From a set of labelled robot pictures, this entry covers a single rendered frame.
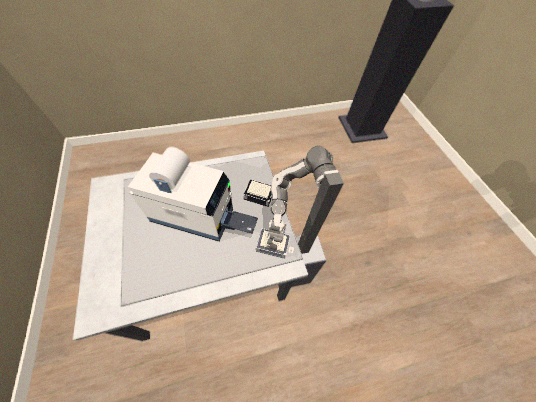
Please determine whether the white foil roll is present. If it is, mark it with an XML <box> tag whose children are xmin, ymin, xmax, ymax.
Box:
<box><xmin>149</xmin><ymin>147</ymin><xmax>190</xmax><ymax>190</ymax></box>

